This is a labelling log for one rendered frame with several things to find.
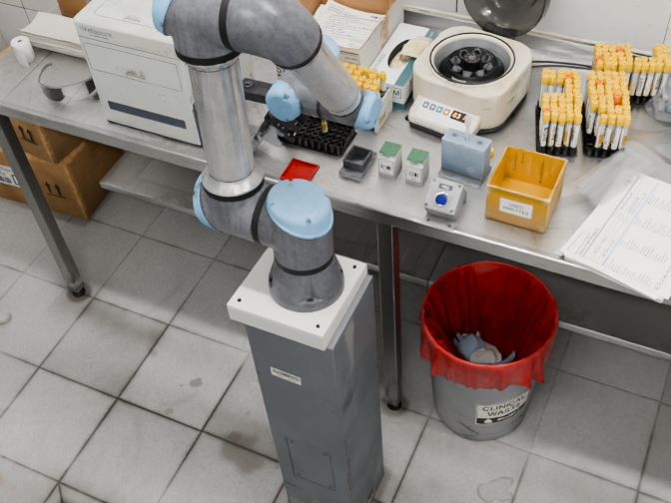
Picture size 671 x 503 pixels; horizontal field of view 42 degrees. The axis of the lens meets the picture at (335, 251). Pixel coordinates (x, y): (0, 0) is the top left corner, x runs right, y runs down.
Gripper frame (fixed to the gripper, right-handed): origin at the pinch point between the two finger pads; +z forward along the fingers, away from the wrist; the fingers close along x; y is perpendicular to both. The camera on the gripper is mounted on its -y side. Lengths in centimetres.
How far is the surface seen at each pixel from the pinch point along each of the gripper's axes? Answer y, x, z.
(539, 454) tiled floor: 113, -3, 41
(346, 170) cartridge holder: 20.9, -0.4, -8.3
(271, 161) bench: 5.5, -2.6, 2.2
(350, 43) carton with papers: 4.8, 37.7, -4.6
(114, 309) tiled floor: -11, -6, 113
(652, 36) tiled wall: 63, 60, -42
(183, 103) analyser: -18.3, -4.4, 0.9
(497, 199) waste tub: 49, -2, -31
